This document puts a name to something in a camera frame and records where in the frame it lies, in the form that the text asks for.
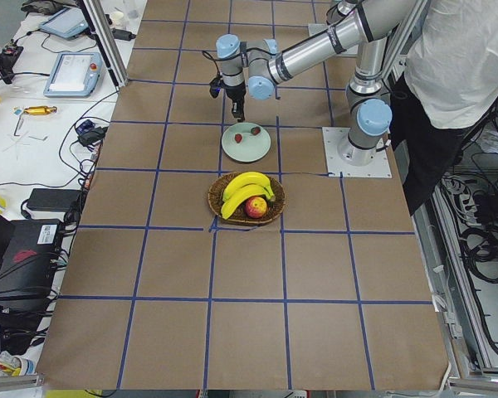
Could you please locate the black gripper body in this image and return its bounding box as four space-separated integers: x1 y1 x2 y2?
224 82 246 109

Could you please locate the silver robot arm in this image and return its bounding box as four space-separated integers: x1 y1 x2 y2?
209 1 428 167

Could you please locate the pale green plate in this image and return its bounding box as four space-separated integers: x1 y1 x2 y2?
221 122 271 163

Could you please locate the yellow banana bunch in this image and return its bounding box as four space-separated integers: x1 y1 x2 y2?
221 172 275 219

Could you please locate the red yellow apple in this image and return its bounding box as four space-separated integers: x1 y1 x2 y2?
244 197 268 219

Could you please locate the woven wicker basket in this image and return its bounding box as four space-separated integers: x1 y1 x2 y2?
207 172 286 226

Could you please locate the white paper cup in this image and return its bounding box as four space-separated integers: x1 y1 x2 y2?
109 10 126 30

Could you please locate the near teach pendant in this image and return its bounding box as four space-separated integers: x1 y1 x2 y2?
43 52 103 98

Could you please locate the teach pendant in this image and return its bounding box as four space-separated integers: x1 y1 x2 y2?
39 7 89 40
43 52 103 98

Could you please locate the far teach pendant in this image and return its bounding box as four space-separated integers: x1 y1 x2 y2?
39 7 89 40

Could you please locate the black power adapter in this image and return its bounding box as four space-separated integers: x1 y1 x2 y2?
27 188 81 212

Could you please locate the person in white shirt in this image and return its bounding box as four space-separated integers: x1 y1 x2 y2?
390 1 498 214

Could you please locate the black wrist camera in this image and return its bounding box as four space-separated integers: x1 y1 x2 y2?
209 75 223 99

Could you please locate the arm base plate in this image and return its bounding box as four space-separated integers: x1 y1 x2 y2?
322 127 392 178

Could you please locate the aluminium frame post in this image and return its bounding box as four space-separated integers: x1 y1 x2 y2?
76 0 128 88

